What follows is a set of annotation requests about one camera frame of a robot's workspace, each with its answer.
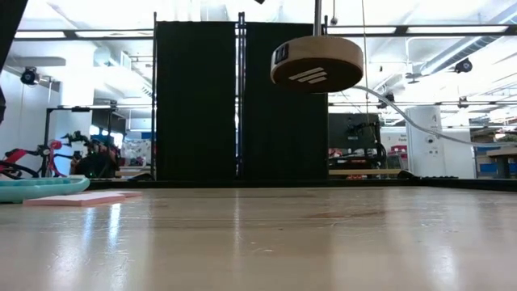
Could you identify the wooden base table lamp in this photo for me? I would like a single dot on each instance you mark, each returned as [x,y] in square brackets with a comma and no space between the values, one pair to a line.
[317,64]

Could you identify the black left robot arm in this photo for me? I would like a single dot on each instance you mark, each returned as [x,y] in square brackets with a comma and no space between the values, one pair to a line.
[10,24]

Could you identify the white tall appliance with logo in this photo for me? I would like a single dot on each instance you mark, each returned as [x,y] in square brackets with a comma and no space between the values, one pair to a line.
[424,157]

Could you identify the teal plastic tray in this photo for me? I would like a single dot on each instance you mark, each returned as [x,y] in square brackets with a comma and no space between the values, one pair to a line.
[40,188]

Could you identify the blue storage boxes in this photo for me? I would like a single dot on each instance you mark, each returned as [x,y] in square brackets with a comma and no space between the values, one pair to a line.
[484,167]

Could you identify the black partition panel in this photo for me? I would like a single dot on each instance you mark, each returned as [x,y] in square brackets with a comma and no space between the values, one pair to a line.
[196,101]
[282,129]

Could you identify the pink sponge pad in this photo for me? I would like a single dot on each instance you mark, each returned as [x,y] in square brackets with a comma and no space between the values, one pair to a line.
[76,199]

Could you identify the black rack frame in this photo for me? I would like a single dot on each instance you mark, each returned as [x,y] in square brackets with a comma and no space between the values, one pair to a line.
[47,133]

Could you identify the pink sticky note pad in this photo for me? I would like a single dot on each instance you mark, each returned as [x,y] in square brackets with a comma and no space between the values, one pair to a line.
[127,193]

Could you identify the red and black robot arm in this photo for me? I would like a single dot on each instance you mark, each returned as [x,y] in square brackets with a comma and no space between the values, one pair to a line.
[16,155]

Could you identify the black monitor cart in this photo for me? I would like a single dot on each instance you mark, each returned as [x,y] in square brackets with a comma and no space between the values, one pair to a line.
[351,125]

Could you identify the wooden desk with black legs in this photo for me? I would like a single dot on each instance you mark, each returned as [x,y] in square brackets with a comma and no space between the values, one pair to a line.
[503,153]

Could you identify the white low cabinet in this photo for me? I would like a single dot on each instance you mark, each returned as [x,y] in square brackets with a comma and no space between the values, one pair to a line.
[458,161]

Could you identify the black ceiling camera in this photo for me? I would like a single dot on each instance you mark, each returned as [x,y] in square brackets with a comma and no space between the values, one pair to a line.
[463,66]
[29,76]

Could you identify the black robot with green light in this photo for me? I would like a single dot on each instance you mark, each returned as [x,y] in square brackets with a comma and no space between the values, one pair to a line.
[97,163]

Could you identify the black aluminium table frame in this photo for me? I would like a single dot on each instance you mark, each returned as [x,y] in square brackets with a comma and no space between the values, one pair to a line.
[282,184]

